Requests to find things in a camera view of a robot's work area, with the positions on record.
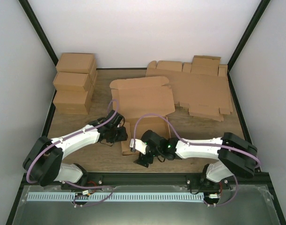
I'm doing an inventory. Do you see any cardboard box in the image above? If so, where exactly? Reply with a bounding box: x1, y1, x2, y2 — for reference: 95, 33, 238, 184
53, 85, 94, 115
110, 76, 175, 156
53, 72, 97, 92
56, 52, 96, 74

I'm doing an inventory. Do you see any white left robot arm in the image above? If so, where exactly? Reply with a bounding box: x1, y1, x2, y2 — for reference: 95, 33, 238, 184
22, 110, 128, 189

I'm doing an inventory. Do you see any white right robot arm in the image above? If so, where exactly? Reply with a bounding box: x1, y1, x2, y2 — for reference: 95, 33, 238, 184
130, 130, 259, 189

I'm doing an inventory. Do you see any stack of flat cardboard sheets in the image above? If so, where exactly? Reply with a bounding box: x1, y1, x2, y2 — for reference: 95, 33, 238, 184
146, 60, 233, 121

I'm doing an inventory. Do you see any upright cardboard sheet at back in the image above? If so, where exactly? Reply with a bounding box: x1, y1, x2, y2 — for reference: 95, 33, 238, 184
191, 55, 221, 76

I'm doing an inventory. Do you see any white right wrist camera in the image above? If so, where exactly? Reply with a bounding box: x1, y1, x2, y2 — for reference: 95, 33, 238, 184
130, 139, 147, 155

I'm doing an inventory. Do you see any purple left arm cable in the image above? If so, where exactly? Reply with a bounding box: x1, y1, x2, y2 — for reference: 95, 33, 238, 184
26, 99, 121, 184

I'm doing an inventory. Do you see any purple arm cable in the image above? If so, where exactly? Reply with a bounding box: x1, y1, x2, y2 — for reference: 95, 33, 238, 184
26, 99, 121, 184
133, 113, 261, 169

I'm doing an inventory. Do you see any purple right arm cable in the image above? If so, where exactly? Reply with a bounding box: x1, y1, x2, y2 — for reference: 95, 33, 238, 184
133, 113, 261, 169

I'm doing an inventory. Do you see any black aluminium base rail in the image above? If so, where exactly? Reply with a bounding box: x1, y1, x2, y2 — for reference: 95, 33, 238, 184
60, 172, 270, 188

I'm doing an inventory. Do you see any light blue slotted cable duct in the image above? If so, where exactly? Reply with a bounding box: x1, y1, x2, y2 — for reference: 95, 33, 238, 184
26, 192, 204, 203

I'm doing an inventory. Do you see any left black frame post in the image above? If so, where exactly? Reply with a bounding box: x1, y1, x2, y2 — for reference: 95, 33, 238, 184
18, 0, 59, 66

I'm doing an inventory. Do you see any black frame post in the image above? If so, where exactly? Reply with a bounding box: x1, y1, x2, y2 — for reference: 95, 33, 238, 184
227, 0, 271, 68
18, 0, 59, 66

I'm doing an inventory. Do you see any right black frame post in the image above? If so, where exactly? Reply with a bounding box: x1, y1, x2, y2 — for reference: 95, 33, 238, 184
227, 0, 271, 68

